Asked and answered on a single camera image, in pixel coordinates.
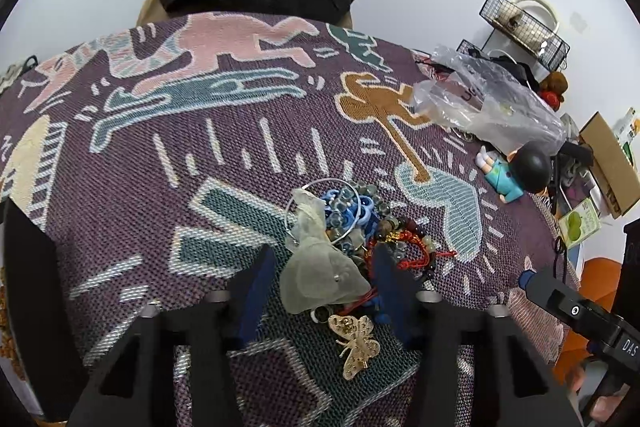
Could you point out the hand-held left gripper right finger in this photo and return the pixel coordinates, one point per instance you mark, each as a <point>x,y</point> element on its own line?
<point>395,297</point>

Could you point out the brown teddy bear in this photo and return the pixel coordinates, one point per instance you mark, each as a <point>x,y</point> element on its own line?
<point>554,87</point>

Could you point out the gold butterfly hair clip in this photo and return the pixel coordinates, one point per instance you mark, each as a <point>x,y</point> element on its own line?
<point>357,347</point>

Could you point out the orange stool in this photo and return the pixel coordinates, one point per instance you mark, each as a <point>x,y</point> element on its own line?
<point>600,277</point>

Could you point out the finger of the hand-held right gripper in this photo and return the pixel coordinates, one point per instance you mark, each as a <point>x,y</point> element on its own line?
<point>555,297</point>

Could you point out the thin silver bangle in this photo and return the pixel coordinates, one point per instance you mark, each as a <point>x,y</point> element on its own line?
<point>327,180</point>

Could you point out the open cardboard box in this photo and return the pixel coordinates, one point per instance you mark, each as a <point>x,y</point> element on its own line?
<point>607,157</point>

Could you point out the black-haired doll figure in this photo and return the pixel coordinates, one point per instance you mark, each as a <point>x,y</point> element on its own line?
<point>530,164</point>

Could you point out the green and yellow carton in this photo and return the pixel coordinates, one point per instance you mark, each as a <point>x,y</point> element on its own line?
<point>630,132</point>

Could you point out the black square box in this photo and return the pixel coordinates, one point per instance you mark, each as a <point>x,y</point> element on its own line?
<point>35,282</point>

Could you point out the tan chair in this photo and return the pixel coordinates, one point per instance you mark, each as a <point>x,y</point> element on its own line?
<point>150,9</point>

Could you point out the black bag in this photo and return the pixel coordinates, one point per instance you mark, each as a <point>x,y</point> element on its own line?
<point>520,74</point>

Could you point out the clear plastic bag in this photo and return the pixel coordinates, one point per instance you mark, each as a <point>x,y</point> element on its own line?
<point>490,107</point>

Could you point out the black appliance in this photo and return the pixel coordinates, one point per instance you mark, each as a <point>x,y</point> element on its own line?
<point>572,157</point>

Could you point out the pale green organza pouch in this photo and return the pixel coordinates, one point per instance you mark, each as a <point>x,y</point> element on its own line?
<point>320,272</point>

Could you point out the person's right hand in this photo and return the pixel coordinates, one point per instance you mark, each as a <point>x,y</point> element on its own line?
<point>607,407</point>

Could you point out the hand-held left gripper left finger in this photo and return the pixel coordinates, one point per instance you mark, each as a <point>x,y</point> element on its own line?
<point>254,294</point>

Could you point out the green packet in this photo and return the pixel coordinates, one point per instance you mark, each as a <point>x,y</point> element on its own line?
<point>577,224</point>

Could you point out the purple printed blanket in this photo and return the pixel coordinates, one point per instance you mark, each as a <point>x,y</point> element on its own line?
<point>200,157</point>

